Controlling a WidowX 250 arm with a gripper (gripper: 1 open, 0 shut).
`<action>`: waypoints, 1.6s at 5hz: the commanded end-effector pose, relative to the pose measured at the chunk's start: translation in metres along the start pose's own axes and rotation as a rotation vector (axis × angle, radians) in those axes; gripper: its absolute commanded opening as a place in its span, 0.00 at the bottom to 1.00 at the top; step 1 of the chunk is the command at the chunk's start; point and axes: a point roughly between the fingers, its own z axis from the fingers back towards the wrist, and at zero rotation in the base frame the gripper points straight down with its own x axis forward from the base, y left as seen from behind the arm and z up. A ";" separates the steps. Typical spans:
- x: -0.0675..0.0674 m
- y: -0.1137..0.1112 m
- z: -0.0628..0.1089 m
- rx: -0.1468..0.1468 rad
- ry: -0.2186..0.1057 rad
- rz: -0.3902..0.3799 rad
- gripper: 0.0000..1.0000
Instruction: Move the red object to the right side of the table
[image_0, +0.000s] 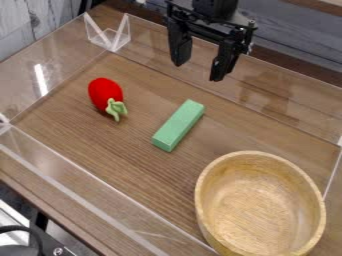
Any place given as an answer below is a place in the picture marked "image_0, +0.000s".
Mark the red plush strawberry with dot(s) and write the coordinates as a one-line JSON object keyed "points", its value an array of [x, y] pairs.
{"points": [[106, 95]]}

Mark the green rectangular block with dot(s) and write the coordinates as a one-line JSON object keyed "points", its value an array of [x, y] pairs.
{"points": [[178, 125]]}

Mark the wooden bowl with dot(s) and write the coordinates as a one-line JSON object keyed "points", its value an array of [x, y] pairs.
{"points": [[259, 206]]}

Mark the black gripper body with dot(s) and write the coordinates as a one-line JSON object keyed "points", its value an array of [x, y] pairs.
{"points": [[214, 20]]}

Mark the clear acrylic enclosure wall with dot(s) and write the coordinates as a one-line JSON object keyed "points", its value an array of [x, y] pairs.
{"points": [[91, 171]]}

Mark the black table clamp bracket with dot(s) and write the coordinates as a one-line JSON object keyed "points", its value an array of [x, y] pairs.
{"points": [[52, 247]]}

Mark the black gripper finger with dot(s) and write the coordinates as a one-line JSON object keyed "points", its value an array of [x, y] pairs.
{"points": [[179, 42], [225, 61]]}

